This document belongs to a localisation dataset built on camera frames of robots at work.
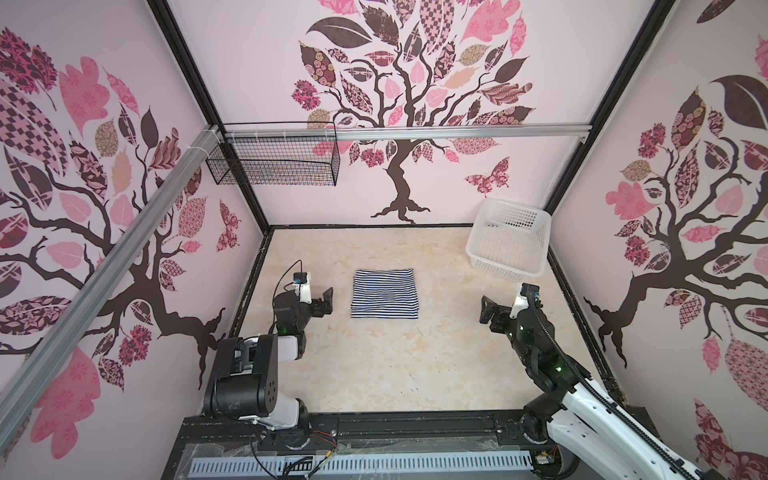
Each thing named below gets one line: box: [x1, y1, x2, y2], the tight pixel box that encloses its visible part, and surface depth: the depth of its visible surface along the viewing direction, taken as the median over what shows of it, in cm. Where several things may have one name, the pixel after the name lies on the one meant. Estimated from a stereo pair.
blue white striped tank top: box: [351, 268, 419, 319], surface depth 101 cm
